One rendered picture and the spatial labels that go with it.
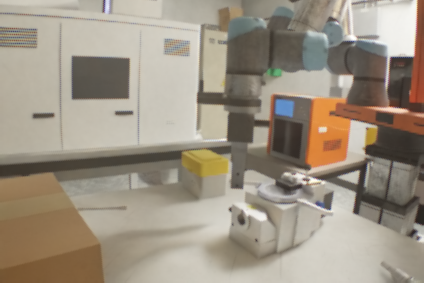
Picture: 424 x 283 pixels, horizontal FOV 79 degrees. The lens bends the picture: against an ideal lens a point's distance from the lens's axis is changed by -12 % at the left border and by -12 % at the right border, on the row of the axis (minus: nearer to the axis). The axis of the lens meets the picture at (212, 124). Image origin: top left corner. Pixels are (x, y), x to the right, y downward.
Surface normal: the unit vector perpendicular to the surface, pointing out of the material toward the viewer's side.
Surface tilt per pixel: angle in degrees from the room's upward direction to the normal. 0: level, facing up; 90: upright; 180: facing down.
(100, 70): 90
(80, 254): 90
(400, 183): 90
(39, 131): 90
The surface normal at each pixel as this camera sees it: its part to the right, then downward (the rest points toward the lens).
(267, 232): 0.55, 0.15
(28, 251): 0.04, -0.99
